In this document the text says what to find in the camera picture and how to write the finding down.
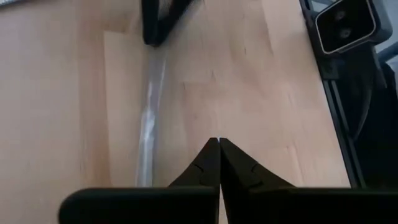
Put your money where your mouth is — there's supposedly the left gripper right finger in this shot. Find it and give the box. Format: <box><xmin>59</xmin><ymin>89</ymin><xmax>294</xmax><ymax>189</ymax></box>
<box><xmin>220</xmin><ymin>138</ymin><xmax>398</xmax><ymax>224</ymax></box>

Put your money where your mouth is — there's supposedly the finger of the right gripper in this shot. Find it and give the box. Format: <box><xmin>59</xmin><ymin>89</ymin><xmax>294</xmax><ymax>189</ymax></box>
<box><xmin>141</xmin><ymin>0</ymin><xmax>162</xmax><ymax>46</ymax></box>
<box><xmin>158</xmin><ymin>0</ymin><xmax>195</xmax><ymax>46</ymax></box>

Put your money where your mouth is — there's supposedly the black aluminium table frame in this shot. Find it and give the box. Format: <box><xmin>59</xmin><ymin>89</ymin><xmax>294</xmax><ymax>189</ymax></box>
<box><xmin>298</xmin><ymin>0</ymin><xmax>398</xmax><ymax>190</ymax></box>

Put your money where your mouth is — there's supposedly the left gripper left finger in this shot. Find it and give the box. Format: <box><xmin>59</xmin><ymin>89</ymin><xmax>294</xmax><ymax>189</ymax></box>
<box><xmin>58</xmin><ymin>138</ymin><xmax>221</xmax><ymax>224</ymax></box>

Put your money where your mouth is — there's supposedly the all-silver table knife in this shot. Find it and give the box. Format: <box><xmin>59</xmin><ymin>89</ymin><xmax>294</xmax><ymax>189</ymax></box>
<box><xmin>135</xmin><ymin>43</ymin><xmax>170</xmax><ymax>187</ymax></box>

